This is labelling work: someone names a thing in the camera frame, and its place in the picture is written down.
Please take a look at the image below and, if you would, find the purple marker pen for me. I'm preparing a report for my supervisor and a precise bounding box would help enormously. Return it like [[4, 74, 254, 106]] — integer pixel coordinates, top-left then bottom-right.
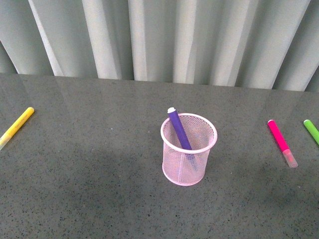
[[167, 107, 192, 150]]

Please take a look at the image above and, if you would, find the pink highlighter pen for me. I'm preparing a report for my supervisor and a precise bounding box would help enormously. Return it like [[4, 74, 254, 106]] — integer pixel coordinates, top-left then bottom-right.
[[267, 119, 298, 168]]

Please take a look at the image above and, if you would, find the pink mesh pen cup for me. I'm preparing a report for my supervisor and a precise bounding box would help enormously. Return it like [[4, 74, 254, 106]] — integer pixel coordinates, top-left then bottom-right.
[[160, 113, 218, 186]]

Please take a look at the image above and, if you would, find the yellow highlighter pen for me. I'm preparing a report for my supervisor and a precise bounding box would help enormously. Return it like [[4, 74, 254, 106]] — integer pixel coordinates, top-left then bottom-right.
[[0, 107, 35, 150]]

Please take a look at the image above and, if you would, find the grey pleated curtain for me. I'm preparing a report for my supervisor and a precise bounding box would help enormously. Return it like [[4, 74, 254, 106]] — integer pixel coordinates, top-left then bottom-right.
[[0, 0, 319, 92]]

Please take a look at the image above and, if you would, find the green highlighter pen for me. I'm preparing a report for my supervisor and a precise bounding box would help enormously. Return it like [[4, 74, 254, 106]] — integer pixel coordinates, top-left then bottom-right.
[[303, 119, 319, 145]]

